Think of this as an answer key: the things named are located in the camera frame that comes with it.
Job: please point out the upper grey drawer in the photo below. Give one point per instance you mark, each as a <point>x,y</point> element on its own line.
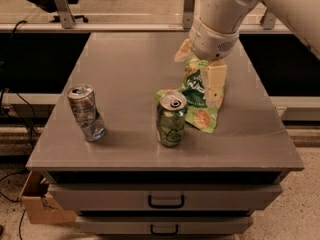
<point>164,197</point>

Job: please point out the lower grey drawer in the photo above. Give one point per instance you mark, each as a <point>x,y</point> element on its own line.
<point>161,226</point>

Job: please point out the metal bracket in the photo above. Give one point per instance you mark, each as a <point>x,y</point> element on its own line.
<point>268,20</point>
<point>188,13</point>
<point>64,13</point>

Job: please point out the grey drawer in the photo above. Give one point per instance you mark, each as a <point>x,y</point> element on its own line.
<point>161,226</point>
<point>164,197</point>

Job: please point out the middle metal bracket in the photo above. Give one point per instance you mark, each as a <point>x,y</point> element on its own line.
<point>188,13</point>

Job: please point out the cardboard box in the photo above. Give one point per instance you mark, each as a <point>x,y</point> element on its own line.
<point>40,205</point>

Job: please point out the green rice chip bag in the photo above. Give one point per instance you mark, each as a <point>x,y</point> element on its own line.
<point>200,113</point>

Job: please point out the left metal bracket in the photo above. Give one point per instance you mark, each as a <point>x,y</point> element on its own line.
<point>64,13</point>

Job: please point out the grey drawer cabinet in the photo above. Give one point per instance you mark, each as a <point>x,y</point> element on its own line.
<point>250,145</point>

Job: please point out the right metal bracket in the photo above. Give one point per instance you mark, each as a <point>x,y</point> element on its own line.
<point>268,20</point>

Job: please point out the green soda can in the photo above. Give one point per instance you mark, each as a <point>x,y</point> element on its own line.
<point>171,114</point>

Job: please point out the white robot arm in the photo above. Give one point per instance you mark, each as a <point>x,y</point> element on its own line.
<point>216,25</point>

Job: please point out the crushed silver soda can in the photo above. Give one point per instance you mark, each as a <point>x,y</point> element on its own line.
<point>81,98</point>

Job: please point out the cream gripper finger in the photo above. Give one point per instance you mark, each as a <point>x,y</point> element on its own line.
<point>214,79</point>
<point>184,52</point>

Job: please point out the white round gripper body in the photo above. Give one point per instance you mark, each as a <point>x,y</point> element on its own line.
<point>209,44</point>

